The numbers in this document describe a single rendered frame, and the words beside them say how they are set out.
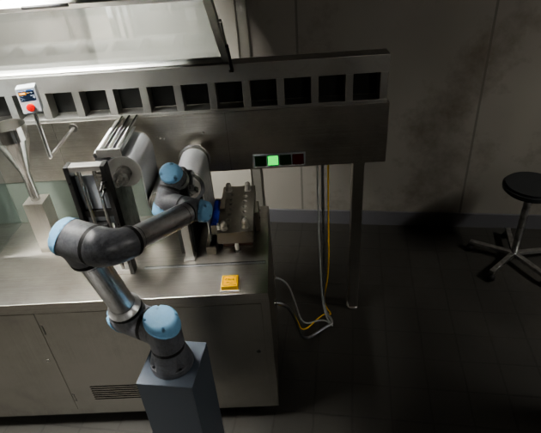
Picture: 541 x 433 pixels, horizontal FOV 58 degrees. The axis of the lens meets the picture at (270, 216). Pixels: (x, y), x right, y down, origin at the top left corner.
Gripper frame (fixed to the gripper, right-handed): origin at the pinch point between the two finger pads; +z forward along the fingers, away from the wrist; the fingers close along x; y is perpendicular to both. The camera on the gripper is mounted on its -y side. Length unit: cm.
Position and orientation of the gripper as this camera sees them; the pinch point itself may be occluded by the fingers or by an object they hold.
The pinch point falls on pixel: (191, 193)
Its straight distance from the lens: 205.7
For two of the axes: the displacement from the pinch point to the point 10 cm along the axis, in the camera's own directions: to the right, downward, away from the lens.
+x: -10.0, 0.5, 0.4
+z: 0.4, 1.1, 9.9
